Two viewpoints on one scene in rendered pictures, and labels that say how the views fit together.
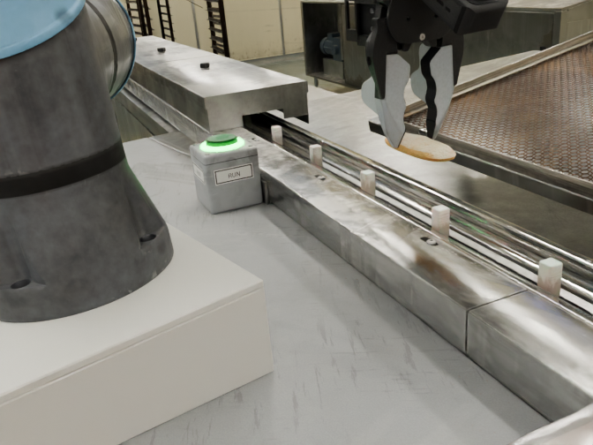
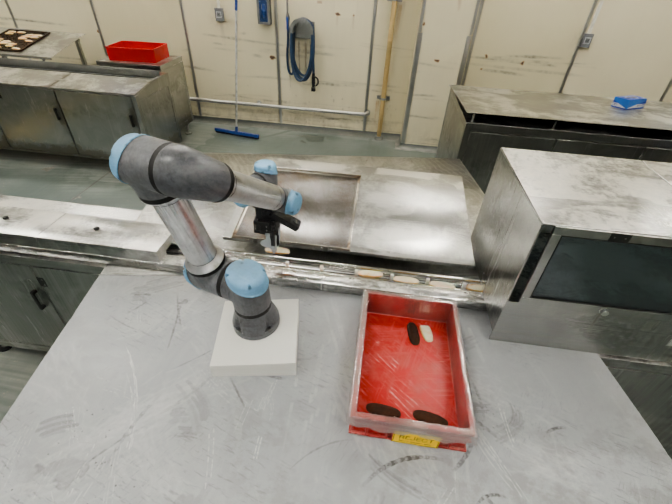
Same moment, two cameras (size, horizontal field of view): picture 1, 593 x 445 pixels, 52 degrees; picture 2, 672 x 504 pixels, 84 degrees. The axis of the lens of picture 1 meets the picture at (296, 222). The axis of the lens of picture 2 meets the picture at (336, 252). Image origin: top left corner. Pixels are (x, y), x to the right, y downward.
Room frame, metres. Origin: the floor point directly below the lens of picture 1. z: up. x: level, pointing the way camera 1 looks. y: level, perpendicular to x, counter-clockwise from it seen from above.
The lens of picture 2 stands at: (-0.15, 0.79, 1.84)
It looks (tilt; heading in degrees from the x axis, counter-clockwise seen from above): 38 degrees down; 298
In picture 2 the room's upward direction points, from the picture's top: 3 degrees clockwise
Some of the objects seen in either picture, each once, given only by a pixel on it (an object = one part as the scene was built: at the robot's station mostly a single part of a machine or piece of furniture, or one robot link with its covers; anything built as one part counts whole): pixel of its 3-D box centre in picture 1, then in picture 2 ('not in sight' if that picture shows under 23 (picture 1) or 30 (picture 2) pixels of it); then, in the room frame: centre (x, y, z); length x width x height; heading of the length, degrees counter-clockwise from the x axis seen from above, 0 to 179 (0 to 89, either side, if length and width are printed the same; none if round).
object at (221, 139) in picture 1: (221, 143); not in sight; (0.76, 0.08, 0.90); 0.04 x 0.04 x 0.02
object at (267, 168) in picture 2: not in sight; (265, 177); (0.60, -0.11, 1.24); 0.09 x 0.08 x 0.11; 94
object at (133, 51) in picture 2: not in sight; (138, 51); (3.86, -2.09, 0.93); 0.51 x 0.36 x 0.13; 26
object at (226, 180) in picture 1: (229, 185); not in sight; (0.76, 0.08, 0.84); 0.08 x 0.08 x 0.11; 22
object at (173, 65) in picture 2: not in sight; (151, 99); (3.86, -2.09, 0.44); 0.70 x 0.55 x 0.87; 22
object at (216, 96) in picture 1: (170, 67); (26, 227); (1.58, 0.28, 0.89); 1.25 x 0.18 x 0.09; 22
